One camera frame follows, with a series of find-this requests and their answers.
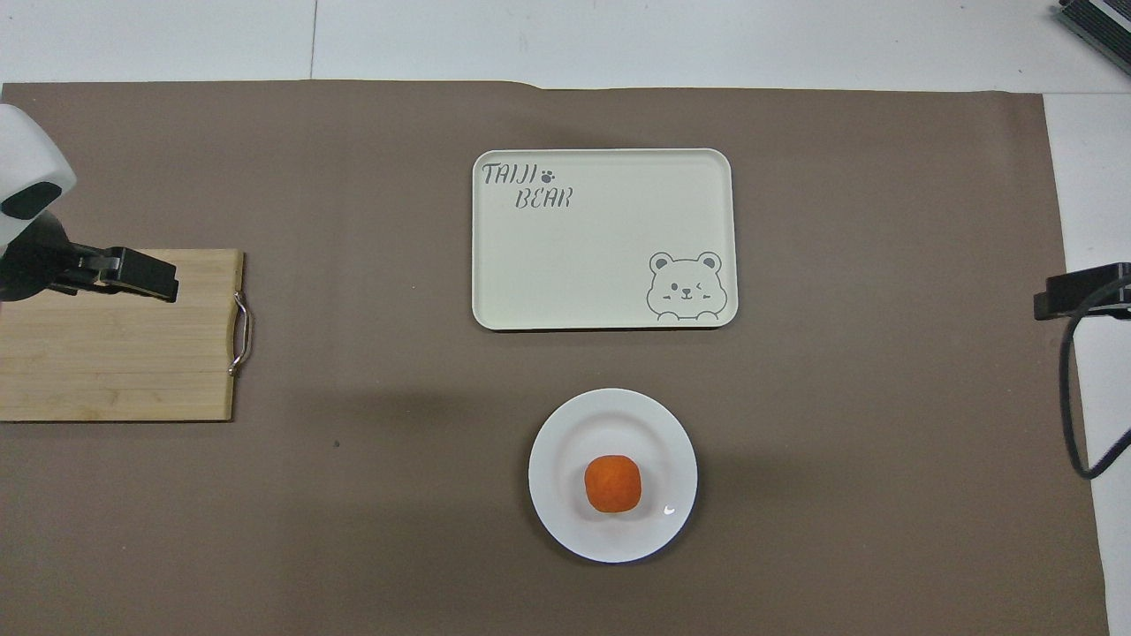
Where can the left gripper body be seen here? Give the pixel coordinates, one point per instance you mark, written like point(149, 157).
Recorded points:
point(37, 256)

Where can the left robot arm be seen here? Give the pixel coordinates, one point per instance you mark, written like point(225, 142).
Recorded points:
point(26, 150)

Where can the white round plate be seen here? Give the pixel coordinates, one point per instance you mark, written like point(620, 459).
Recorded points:
point(610, 424)

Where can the orange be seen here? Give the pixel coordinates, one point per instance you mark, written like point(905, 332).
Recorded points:
point(613, 484)

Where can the bamboo cutting board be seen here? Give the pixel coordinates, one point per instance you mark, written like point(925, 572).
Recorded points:
point(115, 362)

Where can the cream tray with bear print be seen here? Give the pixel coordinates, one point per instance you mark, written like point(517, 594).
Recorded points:
point(601, 256)

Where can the black stand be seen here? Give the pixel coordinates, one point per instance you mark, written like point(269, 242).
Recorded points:
point(1100, 19)

